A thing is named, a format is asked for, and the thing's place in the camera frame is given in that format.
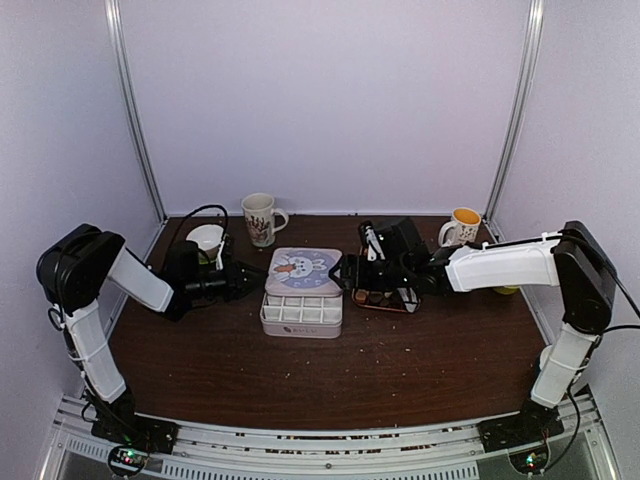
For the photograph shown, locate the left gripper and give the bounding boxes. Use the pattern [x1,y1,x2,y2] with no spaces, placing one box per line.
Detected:
[186,260,269,303]

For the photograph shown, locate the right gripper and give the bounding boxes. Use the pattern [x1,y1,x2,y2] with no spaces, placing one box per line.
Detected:
[328,255,410,293]

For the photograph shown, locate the bunny tin lid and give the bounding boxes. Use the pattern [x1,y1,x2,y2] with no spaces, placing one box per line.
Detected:
[265,247,342,297]

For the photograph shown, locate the white handled tongs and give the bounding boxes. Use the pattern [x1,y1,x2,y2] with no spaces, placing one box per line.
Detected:
[397,288,420,313]

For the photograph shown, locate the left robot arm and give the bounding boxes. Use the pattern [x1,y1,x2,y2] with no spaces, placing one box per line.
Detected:
[36,224,266,444]

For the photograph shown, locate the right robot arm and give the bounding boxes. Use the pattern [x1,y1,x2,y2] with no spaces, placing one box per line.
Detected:
[260,217,617,442]

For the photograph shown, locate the red chocolate tray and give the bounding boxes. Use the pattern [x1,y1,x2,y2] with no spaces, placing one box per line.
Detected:
[351,289,412,314]

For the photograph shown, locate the tin box with dividers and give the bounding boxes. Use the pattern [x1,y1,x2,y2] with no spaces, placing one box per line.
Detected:
[260,294,343,339]

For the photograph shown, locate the white ceramic bowl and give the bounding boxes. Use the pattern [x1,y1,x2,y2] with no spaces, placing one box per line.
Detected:
[186,224,224,261]

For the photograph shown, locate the seashell coral mug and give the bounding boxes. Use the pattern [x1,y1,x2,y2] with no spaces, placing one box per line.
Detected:
[241,193,289,248]

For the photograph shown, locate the yellow inside floral mug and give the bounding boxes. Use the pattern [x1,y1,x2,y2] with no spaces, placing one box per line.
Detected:
[438,207,482,247]

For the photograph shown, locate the green small bowl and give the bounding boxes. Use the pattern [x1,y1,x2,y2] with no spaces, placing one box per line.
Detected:
[493,285,520,296]

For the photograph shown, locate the front aluminium rail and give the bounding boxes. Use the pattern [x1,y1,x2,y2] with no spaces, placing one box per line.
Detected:
[39,389,621,480]

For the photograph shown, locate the left aluminium frame post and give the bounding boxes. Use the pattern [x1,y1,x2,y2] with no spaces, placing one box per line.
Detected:
[104,0,167,223]

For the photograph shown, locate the aluminium frame post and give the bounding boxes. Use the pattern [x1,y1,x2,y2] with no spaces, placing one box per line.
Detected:
[484,0,545,225]
[104,0,167,223]

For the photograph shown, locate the right aluminium frame post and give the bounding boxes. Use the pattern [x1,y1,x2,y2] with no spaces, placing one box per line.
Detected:
[484,0,545,225]

